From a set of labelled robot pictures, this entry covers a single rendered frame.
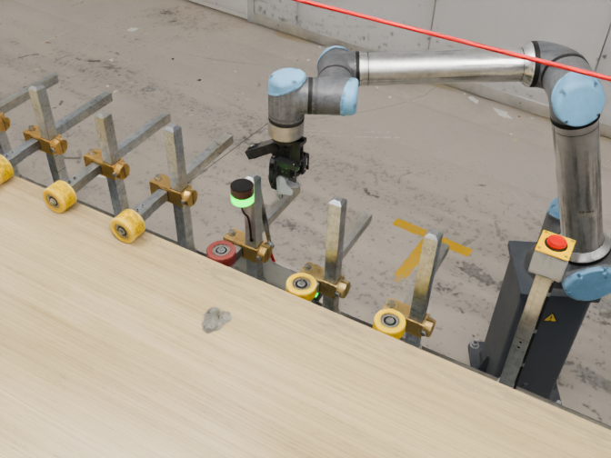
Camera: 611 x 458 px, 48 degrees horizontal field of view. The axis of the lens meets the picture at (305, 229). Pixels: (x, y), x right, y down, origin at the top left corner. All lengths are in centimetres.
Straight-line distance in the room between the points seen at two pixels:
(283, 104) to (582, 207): 84
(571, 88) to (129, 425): 124
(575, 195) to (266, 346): 89
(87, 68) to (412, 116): 211
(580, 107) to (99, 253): 127
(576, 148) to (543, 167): 215
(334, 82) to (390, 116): 252
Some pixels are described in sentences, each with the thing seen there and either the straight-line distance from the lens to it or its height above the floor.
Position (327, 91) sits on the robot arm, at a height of 136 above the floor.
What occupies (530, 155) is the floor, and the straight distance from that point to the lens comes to 405.
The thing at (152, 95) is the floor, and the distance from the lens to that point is 439.
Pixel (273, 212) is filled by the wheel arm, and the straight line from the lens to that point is 207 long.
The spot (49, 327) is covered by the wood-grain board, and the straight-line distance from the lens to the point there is 178.
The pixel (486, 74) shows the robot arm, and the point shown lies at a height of 135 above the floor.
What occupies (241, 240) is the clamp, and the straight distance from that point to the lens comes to 196.
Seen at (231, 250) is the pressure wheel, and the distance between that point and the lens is 188.
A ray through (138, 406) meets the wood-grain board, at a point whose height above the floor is 90.
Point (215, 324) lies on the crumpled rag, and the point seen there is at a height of 90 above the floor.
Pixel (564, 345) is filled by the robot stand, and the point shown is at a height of 35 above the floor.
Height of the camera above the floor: 219
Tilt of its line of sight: 41 degrees down
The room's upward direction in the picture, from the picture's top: 2 degrees clockwise
